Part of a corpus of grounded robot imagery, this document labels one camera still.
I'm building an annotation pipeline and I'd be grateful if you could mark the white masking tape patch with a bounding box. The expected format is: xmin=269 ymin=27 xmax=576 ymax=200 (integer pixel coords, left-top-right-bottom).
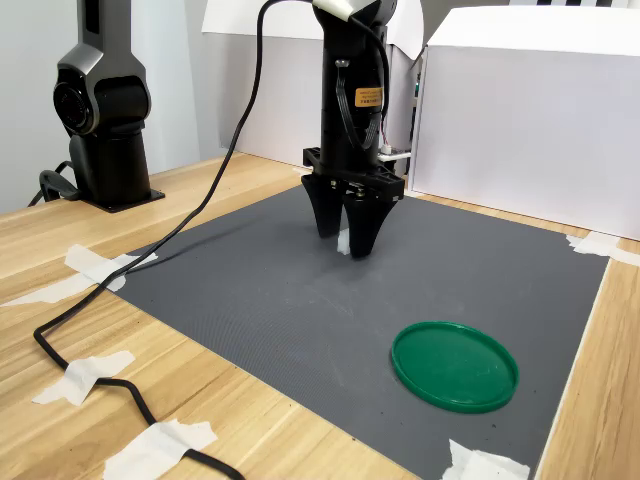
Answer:
xmin=565 ymin=230 xmax=640 ymax=267
xmin=439 ymin=438 xmax=532 ymax=480
xmin=0 ymin=243 xmax=159 ymax=308
xmin=31 ymin=349 xmax=137 ymax=407
xmin=102 ymin=418 xmax=219 ymax=480

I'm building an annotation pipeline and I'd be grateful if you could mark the round green lid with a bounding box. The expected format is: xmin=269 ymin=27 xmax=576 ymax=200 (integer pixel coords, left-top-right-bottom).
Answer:
xmin=390 ymin=320 xmax=521 ymax=415

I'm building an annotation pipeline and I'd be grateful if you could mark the dark grey mat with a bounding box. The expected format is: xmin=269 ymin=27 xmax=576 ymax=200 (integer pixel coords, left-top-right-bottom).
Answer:
xmin=113 ymin=183 xmax=612 ymax=480

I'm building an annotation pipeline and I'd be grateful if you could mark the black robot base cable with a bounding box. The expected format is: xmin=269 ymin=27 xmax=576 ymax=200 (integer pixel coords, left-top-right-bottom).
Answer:
xmin=27 ymin=159 xmax=82 ymax=209

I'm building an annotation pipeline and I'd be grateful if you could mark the black camera cable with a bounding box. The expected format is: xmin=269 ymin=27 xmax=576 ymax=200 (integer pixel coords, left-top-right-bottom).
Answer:
xmin=32 ymin=0 xmax=391 ymax=480

